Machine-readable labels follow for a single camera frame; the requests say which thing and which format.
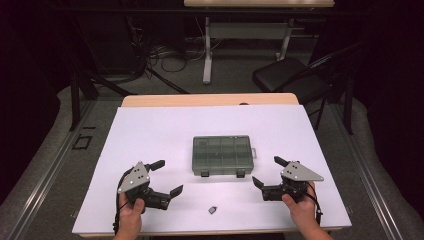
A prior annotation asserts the white table mat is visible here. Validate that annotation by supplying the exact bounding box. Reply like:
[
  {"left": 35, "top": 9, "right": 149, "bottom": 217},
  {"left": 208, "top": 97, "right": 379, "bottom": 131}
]
[{"left": 71, "top": 103, "right": 353, "bottom": 235}]

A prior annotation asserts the black chair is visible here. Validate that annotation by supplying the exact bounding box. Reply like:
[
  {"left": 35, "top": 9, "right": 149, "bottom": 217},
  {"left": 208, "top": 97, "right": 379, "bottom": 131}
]
[{"left": 251, "top": 42, "right": 364, "bottom": 133}]

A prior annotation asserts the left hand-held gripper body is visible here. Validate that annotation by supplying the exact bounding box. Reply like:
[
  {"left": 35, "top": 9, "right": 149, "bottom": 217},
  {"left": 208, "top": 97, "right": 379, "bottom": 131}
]
[{"left": 117, "top": 161, "right": 172, "bottom": 211}]

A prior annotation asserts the person's left hand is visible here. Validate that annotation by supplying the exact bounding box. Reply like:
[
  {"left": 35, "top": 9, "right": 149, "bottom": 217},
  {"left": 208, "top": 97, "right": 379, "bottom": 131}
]
[{"left": 115, "top": 193, "right": 146, "bottom": 234}]

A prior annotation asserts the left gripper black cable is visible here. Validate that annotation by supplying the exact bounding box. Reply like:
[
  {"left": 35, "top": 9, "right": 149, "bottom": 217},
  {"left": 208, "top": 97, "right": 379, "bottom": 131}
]
[{"left": 112, "top": 168, "right": 134, "bottom": 236}]

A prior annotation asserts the black crossbar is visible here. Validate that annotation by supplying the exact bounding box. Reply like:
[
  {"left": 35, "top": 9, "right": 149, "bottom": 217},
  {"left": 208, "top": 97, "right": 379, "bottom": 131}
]
[{"left": 46, "top": 5, "right": 371, "bottom": 18}]

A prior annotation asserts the black metal post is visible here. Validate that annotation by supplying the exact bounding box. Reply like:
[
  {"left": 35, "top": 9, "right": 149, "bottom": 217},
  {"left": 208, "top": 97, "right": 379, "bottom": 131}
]
[{"left": 343, "top": 73, "right": 355, "bottom": 136}]

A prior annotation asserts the desk with white legs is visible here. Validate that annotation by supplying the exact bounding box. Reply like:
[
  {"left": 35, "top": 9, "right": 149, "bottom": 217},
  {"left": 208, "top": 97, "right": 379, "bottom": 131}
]
[{"left": 183, "top": 0, "right": 336, "bottom": 85}]

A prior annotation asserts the grey plastic compartment box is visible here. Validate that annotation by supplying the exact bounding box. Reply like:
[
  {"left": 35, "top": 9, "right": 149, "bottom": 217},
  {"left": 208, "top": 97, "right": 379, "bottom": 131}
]
[{"left": 191, "top": 134, "right": 258, "bottom": 179}]

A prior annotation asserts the person's right hand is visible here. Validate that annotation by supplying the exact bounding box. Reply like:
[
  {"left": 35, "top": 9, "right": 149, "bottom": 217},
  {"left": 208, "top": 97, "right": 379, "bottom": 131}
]
[{"left": 281, "top": 182, "right": 321, "bottom": 231}]

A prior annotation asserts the bundle of floor cables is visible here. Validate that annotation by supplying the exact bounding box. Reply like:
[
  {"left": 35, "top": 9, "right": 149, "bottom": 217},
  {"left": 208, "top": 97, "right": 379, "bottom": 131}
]
[{"left": 131, "top": 16, "right": 221, "bottom": 75}]

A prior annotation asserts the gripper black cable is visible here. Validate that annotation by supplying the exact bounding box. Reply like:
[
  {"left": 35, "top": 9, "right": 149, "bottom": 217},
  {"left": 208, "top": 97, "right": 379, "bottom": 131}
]
[
  {"left": 305, "top": 181, "right": 324, "bottom": 227},
  {"left": 112, "top": 168, "right": 134, "bottom": 236}
]

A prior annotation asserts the light wooden table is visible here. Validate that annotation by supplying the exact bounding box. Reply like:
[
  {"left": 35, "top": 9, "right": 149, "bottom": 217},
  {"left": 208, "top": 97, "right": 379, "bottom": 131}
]
[{"left": 78, "top": 92, "right": 344, "bottom": 238}]

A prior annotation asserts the metal floor rail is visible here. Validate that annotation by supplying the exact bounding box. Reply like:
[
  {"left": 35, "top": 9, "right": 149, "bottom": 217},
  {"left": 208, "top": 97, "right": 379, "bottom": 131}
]
[
  {"left": 6, "top": 99, "right": 98, "bottom": 240},
  {"left": 329, "top": 101, "right": 406, "bottom": 240}
]

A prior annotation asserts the black floor bar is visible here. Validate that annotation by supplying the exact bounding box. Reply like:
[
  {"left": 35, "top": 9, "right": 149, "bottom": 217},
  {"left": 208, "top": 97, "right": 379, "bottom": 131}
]
[{"left": 145, "top": 67, "right": 190, "bottom": 95}]

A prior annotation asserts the black metal stand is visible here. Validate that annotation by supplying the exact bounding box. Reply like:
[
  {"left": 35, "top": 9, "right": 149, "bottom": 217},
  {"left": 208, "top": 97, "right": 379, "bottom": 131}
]
[{"left": 68, "top": 71, "right": 138, "bottom": 132}]

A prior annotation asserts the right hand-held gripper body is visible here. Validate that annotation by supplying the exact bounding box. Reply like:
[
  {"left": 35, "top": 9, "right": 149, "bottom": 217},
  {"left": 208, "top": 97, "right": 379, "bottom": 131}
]
[{"left": 260, "top": 161, "right": 325, "bottom": 203}]

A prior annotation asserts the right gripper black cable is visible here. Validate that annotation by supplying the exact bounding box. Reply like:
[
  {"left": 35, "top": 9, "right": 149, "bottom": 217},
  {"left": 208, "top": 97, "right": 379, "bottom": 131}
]
[{"left": 305, "top": 181, "right": 324, "bottom": 227}]

